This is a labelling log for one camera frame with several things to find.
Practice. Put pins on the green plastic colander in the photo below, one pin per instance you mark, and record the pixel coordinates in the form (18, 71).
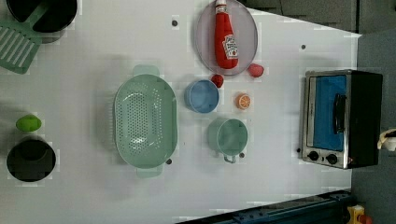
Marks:
(145, 121)

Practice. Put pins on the pink red strawberry toy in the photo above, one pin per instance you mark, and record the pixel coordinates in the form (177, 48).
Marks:
(255, 70)

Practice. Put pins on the black pot top left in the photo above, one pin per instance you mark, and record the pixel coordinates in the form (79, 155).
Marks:
(52, 25)

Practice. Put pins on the green toy lime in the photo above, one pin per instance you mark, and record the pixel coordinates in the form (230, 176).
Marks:
(28, 123)

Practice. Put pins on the toy orange half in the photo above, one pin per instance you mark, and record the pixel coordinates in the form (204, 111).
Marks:
(242, 101)

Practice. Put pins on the small red strawberry toy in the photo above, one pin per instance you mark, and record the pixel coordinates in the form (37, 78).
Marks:
(217, 80)

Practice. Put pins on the peeled toy banana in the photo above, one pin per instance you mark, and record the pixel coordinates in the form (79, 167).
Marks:
(387, 140)

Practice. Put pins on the blue plastic bowl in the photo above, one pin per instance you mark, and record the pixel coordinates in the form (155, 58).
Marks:
(201, 96)

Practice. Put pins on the green plastic spatula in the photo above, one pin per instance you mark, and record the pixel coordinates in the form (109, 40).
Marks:
(19, 42)

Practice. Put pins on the black pot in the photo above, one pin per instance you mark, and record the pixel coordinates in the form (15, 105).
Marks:
(31, 160)
(52, 25)

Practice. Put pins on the black pot lower left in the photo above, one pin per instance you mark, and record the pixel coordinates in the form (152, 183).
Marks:
(31, 160)

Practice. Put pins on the red plush ketchup bottle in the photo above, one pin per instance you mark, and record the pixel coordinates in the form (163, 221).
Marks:
(226, 50)

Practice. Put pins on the grey round plate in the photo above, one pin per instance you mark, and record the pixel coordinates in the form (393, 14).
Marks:
(245, 34)

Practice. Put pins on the silver black toaster oven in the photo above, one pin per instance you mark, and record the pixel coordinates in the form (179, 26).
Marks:
(342, 117)

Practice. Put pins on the green plastic cup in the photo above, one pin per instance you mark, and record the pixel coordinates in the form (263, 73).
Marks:
(228, 137)

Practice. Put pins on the blue metal frame rail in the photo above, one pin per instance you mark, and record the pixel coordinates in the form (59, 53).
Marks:
(326, 208)

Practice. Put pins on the yellow red emergency button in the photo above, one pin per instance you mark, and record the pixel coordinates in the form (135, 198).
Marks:
(358, 216)

